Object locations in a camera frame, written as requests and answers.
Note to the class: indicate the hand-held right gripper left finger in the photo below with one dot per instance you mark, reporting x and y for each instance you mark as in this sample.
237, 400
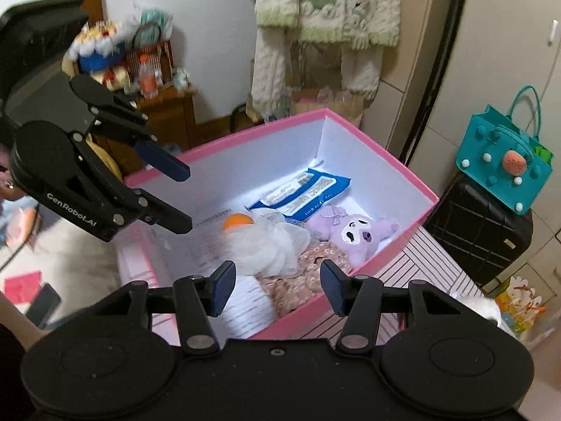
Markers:
223, 287

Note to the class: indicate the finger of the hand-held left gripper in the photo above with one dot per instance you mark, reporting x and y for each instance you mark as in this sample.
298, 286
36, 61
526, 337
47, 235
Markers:
166, 221
162, 160

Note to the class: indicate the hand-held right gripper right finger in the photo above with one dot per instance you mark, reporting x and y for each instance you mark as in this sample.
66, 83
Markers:
333, 289

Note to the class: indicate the pink floral cloth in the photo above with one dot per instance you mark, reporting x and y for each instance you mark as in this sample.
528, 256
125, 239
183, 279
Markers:
298, 285

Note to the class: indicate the purple plush toy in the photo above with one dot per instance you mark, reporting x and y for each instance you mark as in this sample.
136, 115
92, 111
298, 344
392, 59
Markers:
355, 237

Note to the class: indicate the white mesh bath pouf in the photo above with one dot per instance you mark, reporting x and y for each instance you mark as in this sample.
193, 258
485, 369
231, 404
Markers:
267, 245

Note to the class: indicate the orange ball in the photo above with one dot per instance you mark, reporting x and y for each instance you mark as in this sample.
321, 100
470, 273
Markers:
236, 221

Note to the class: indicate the blue white wet wipes pack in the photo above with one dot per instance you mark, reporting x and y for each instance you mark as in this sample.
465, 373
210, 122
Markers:
302, 193

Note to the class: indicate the pink cardboard box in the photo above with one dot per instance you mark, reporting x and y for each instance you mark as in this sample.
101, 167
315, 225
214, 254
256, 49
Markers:
385, 175

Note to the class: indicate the person's left hand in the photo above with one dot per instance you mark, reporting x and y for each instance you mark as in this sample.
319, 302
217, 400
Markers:
4, 175

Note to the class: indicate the wooden cabinet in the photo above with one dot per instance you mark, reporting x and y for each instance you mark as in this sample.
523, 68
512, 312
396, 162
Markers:
171, 114

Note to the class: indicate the yellow plush toy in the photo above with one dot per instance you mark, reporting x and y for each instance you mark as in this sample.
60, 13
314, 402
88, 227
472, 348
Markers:
107, 162

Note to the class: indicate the orange drink bottle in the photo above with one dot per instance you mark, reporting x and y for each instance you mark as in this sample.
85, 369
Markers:
148, 79

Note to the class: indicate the striped tablecloth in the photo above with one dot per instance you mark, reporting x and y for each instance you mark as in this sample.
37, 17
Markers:
420, 267

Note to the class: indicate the blue white plush cake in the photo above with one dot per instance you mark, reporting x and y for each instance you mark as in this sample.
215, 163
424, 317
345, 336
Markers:
98, 50

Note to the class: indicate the red paper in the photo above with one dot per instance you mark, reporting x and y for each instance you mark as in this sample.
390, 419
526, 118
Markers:
22, 287

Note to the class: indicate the white plush toy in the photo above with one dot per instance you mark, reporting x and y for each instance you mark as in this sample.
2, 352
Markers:
477, 306

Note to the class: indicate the black suitcase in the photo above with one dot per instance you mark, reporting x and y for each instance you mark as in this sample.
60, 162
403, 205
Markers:
473, 237

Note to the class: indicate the colourful gift bag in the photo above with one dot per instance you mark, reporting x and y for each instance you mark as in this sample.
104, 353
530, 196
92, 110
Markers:
523, 311

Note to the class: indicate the teal handbag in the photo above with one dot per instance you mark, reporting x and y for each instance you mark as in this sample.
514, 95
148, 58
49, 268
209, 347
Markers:
499, 171

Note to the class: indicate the cream knit garment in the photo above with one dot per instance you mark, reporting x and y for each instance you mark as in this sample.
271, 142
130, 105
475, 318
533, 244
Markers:
324, 22

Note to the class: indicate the black vertical frame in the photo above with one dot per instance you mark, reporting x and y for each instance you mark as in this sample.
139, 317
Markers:
442, 52

